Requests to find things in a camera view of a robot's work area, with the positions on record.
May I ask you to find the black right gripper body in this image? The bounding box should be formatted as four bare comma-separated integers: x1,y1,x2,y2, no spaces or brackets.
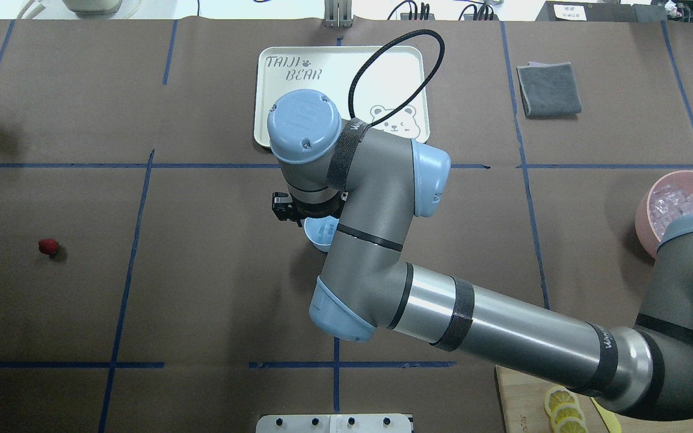
271,190,346,222

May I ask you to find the clear ice cube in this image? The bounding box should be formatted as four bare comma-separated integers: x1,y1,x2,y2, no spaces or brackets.
318,224,336,238

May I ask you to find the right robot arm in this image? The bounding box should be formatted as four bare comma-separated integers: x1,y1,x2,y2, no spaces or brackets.
267,90,693,421

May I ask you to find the light blue plastic cup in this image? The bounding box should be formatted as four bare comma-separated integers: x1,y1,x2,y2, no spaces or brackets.
303,216,339,253

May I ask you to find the pile of clear ice cubes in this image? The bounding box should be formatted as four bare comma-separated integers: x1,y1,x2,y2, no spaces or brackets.
647,183,693,239

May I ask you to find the cream bear serving tray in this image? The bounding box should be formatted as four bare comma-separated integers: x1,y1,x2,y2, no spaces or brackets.
254,46,431,148

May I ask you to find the red strawberry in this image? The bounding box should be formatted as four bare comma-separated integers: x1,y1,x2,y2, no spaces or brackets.
38,238,61,258

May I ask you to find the grey folded cloth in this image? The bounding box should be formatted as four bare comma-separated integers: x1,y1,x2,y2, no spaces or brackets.
516,61,583,118

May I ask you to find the bamboo cutting board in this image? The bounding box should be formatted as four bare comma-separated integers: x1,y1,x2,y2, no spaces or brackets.
496,366,693,432

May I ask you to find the lemon slices row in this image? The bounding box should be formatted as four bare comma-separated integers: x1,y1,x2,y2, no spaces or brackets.
543,385,589,432

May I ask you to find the pink bowl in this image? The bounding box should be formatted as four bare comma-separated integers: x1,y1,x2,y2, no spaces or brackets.
635,170,693,258

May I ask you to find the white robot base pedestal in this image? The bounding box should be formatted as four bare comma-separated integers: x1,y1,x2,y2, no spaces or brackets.
255,413,414,432

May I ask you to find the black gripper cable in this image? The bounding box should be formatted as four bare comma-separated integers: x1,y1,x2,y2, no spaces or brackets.
348,29,446,128

